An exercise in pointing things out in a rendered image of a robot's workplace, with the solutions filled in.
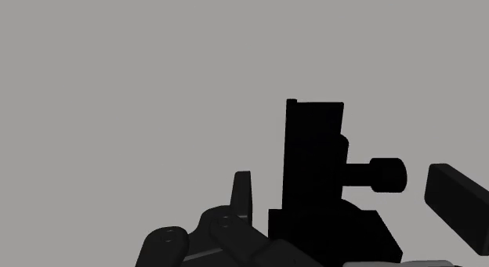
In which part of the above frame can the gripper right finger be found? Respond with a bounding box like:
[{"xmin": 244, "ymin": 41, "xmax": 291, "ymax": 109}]
[{"xmin": 423, "ymin": 162, "xmax": 489, "ymax": 257}]

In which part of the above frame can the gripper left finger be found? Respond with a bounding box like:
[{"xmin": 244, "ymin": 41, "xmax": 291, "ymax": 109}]
[{"xmin": 134, "ymin": 170, "xmax": 276, "ymax": 267}]

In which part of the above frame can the black machine with side knob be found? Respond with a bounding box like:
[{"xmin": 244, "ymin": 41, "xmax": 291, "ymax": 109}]
[{"xmin": 267, "ymin": 98, "xmax": 408, "ymax": 267}]

